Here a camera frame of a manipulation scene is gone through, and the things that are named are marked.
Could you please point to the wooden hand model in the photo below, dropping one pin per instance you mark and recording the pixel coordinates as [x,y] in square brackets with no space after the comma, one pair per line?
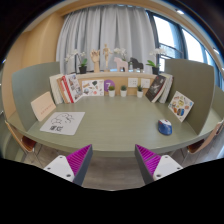
[95,57]

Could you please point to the green desk partition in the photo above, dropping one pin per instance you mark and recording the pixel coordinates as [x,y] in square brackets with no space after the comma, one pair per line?
[196,81]
[27,85]

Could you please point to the right green desk partition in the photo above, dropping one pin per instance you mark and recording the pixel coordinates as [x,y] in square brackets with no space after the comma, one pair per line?
[196,81]

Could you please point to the wooden horse figure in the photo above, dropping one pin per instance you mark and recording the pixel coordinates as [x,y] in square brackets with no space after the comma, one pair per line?
[121,64]

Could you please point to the white sticker picture card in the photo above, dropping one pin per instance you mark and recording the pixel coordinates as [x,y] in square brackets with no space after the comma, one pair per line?
[93,87]

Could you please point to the small potted plant left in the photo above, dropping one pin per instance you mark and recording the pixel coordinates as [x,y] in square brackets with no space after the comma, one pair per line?
[111,91]

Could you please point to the small potted plant middle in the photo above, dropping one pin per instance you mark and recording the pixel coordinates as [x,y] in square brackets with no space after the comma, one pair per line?
[123,91]

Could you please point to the wooden chair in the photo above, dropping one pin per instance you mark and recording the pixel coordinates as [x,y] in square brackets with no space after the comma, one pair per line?
[25,143]
[200,145]

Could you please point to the white leaning books right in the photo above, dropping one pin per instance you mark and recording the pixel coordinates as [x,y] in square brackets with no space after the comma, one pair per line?
[164,96]

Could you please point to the colourful illustrated book right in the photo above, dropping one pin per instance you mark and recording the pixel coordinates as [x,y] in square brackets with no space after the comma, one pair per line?
[180,105]

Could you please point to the grey curtain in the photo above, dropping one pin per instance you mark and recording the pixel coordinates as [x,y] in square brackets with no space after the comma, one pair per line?
[114,26]

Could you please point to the purple round card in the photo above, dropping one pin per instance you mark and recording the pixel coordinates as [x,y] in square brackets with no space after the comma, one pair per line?
[107,84]

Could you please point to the left wooden chair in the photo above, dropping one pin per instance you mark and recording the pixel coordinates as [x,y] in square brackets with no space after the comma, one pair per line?
[25,143]

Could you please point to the small potted plant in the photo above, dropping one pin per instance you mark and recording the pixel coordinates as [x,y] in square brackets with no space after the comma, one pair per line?
[123,91]
[139,91]
[111,91]

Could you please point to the black horse figure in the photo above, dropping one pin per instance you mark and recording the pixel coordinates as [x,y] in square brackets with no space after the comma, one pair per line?
[136,64]

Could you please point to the white orchid right pot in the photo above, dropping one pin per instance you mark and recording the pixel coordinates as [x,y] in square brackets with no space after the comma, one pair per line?
[155,66]

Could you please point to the white orchid left pot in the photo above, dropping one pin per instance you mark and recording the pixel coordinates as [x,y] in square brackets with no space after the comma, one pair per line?
[81,58]

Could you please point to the right wooden chair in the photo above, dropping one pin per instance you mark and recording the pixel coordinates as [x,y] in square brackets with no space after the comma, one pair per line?
[200,145]

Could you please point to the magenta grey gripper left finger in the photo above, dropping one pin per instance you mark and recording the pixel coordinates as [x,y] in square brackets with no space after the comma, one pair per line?
[72,167]

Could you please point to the red white leaning books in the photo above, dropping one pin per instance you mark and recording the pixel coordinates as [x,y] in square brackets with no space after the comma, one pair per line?
[65,88]

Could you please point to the left green desk partition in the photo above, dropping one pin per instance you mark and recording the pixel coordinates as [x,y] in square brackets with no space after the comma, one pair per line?
[27,85]

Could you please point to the dark cover leaning book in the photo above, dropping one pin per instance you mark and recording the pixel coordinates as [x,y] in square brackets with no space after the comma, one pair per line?
[154,90]

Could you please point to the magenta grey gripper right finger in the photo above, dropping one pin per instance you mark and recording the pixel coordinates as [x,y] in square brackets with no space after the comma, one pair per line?
[153,166]

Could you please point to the small potted plant right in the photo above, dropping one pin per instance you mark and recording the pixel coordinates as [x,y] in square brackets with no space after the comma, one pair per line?
[139,91]

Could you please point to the white printed mouse pad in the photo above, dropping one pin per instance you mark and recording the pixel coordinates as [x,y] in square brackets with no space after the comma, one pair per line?
[64,123]

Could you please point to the wooden mannequin figure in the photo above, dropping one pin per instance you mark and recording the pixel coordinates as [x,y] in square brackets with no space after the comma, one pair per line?
[106,53]

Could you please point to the white orchid pot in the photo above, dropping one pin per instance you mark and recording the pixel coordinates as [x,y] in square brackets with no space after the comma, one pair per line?
[81,58]
[155,66]

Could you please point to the white wall socket panel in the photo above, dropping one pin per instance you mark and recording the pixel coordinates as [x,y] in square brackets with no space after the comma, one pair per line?
[134,82]

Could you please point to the beige card sign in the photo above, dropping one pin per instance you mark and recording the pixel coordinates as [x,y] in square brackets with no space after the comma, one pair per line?
[43,106]

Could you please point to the white orchid middle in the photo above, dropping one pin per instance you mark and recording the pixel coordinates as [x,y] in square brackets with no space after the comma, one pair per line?
[122,52]

